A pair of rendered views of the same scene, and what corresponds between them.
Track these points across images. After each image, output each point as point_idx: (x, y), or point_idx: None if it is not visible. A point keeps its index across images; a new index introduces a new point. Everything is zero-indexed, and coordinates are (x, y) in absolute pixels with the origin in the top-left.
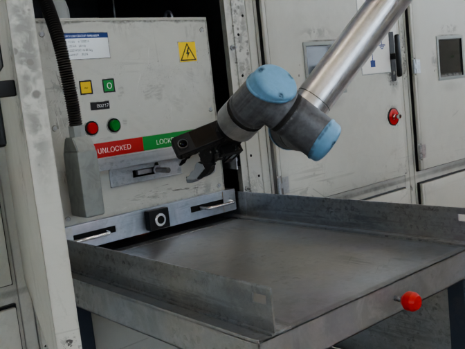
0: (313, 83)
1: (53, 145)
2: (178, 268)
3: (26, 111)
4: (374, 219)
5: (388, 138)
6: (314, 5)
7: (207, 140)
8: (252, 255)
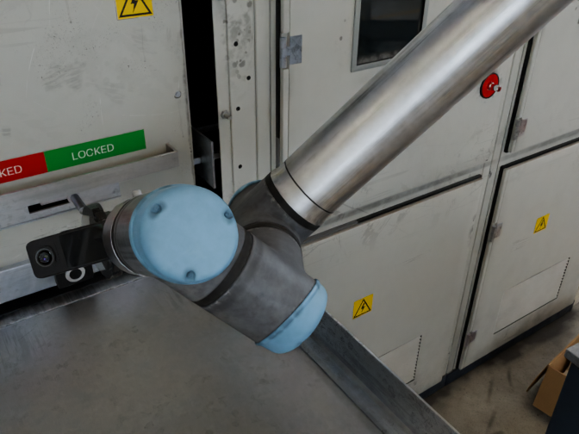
0: (308, 170)
1: None
2: None
3: None
4: (376, 383)
5: (473, 116)
6: None
7: (90, 257)
8: (160, 431)
